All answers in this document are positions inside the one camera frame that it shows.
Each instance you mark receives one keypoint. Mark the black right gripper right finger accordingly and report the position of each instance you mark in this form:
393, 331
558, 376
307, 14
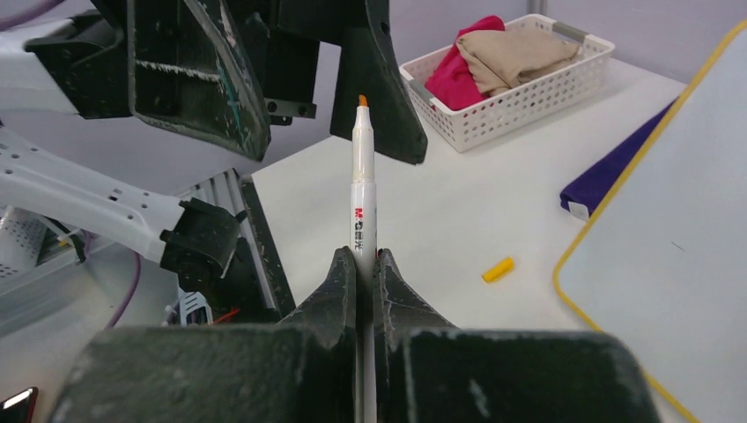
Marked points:
429, 370

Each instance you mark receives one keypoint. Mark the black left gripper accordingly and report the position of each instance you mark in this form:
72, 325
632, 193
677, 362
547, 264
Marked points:
223, 72

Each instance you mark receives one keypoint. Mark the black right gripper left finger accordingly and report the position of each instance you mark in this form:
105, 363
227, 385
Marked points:
300, 369

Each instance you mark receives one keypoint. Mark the yellow marker cap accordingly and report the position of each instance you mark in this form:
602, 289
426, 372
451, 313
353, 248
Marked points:
499, 270

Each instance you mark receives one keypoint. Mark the white orange marker pen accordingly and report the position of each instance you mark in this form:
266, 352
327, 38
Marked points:
363, 244

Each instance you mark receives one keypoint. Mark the yellow framed whiteboard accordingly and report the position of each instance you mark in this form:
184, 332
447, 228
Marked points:
661, 263

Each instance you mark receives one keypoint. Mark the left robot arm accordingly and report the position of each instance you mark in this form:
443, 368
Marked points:
195, 240

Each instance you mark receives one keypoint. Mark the pink cloth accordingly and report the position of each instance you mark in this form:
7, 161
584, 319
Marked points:
451, 82

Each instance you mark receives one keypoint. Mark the white plastic basket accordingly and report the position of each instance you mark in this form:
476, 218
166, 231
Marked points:
500, 114

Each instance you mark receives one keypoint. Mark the beige cloth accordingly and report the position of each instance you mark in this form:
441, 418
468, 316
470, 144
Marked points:
500, 61

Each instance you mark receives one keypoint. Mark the purple folded cloth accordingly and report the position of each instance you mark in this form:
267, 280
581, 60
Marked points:
584, 194

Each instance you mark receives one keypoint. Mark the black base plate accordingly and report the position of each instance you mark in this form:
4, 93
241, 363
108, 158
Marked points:
277, 293

